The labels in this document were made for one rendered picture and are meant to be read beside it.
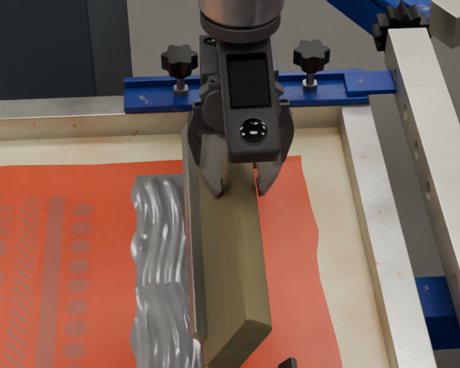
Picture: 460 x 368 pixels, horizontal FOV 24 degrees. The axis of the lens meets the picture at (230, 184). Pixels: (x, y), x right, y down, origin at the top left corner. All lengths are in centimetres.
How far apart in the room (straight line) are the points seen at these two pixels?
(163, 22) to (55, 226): 204
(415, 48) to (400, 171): 140
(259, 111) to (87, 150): 44
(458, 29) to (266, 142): 57
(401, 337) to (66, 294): 36
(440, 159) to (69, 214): 42
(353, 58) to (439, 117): 186
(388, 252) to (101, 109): 41
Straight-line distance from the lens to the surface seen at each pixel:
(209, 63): 98
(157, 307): 112
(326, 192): 126
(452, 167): 118
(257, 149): 90
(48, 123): 132
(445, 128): 123
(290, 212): 123
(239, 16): 90
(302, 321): 112
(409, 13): 140
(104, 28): 174
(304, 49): 130
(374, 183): 122
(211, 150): 101
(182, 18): 324
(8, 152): 133
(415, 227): 259
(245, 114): 91
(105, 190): 126
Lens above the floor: 182
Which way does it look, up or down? 43 degrees down
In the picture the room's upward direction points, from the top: straight up
